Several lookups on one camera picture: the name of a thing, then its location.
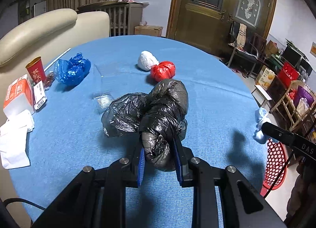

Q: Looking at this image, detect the clear plastic bag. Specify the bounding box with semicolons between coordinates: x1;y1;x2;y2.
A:
296;97;312;115

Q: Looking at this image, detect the white plastic bag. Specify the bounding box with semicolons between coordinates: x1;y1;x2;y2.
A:
137;50;159;72

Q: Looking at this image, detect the dark wooden armchair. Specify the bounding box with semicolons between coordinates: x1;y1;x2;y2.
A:
249;33;268;57

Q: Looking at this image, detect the wooden crib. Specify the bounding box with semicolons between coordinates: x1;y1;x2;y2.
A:
77;0;144;37

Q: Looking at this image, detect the orange print cardboard box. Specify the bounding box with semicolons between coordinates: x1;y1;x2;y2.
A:
255;66;276;91

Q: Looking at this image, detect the whiteboard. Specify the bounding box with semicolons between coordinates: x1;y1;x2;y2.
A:
33;1;47;17

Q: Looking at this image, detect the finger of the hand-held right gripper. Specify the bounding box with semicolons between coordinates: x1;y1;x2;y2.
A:
262;121;297;150

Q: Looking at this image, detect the clear plastic container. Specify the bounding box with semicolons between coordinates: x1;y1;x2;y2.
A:
91;63;123;116

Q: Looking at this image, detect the black cable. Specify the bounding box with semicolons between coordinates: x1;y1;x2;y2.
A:
3;198;47;211

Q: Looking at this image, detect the purple bag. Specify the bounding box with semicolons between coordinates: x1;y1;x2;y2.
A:
292;85;315;107

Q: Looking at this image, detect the black monitor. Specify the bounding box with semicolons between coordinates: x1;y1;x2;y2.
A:
281;45;303;68

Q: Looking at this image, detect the orange white tissue pack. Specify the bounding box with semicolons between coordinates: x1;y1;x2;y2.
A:
3;74;35;120

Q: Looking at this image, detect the beige sofa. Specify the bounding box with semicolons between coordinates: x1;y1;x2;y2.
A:
0;8;110;228

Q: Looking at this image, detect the blue tablecloth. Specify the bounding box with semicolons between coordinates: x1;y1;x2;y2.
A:
8;35;269;222

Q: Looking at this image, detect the red paper cup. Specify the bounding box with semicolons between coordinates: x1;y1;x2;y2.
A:
26;56;47;84

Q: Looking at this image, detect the dark wooden cabinet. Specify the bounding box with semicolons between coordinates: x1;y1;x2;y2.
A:
266;76;288;102

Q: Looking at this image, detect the black plastic bag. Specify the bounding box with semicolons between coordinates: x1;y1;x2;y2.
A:
101;79;189;172

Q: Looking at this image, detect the red plastic bag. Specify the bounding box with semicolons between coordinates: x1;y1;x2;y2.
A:
150;61;176;82

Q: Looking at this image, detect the red box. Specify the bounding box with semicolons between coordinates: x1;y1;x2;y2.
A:
277;61;299;88

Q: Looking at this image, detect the brown cardboard box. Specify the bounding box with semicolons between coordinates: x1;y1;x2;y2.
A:
264;40;279;57

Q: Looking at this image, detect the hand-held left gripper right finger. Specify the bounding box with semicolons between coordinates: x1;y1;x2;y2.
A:
173;135;287;228

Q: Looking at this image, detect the flat cardboard box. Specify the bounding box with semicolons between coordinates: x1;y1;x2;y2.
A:
134;25;164;37

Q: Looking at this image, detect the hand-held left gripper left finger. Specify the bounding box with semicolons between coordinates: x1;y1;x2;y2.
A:
32;142;146;228

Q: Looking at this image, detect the red plastic basket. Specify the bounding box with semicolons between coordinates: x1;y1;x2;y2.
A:
260;138;289;191

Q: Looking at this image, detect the small white stool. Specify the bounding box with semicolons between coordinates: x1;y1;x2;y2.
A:
251;84;273;108

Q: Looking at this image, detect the person's right forearm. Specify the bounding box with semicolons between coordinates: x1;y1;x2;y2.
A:
286;162;316;226

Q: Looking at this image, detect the labelled paper package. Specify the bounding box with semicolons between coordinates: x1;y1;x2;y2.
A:
33;80;48;110

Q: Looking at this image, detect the rattan chair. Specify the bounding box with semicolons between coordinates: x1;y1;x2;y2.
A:
270;80;316;132

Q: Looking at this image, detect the white straw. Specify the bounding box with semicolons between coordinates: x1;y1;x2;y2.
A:
44;48;72;71

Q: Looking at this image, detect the wooden double door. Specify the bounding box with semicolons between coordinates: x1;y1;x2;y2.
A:
166;0;278;56

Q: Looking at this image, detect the black metal chair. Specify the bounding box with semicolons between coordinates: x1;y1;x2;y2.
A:
226;21;260;77

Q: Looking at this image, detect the red wrapper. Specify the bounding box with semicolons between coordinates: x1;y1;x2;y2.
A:
44;71;55;90

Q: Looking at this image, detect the light blue plastic bag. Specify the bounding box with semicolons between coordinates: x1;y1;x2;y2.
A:
253;107;271;145

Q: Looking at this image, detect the striped scarf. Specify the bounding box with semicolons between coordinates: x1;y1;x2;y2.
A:
237;23;247;50

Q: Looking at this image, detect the white tissue paper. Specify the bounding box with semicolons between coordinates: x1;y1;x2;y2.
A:
0;109;35;169

